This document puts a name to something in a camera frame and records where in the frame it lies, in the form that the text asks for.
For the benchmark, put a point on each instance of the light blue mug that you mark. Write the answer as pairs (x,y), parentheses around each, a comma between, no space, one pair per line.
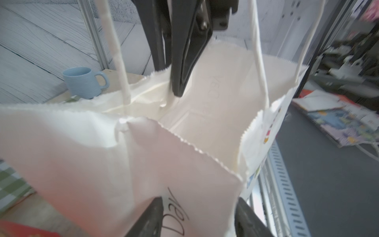
(82,82)

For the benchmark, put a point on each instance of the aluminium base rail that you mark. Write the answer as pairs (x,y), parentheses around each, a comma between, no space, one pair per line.
(274,199)

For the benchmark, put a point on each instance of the red paper gift bag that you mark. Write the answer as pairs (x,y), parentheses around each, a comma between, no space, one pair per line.
(10,229)

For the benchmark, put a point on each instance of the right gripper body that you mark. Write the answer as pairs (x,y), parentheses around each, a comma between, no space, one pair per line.
(220,11)

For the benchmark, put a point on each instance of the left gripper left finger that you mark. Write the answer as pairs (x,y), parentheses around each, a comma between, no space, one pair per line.
(150,222)

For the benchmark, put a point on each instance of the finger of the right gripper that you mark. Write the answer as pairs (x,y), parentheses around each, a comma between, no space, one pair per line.
(191,30)
(155,19)

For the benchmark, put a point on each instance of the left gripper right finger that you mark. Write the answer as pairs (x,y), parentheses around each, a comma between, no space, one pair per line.
(247,223)

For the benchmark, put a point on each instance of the left frame post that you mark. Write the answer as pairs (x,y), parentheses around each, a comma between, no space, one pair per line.
(90,22)

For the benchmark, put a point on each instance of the stack of flat paper bags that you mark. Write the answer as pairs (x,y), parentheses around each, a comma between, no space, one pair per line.
(344,121)

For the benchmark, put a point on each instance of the green checkered cloth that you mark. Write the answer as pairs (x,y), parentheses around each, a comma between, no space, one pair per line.
(13,187)

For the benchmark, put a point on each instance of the white Happy Every Day bag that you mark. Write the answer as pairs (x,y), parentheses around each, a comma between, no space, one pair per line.
(101,162)

